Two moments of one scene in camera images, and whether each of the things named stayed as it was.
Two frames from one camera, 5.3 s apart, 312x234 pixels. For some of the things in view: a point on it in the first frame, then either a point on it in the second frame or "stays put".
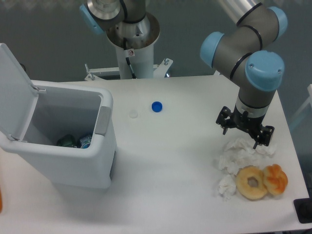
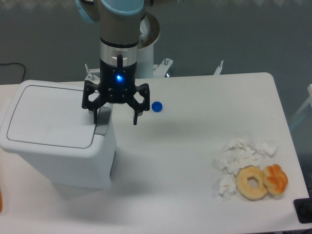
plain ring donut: x=246 y=191 stays put
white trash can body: x=62 y=108 stays put
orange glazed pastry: x=275 y=179 stays put
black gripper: x=252 y=125 -> x=118 y=85
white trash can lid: x=18 y=96 -> x=52 y=116
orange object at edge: x=1 y=204 stays put
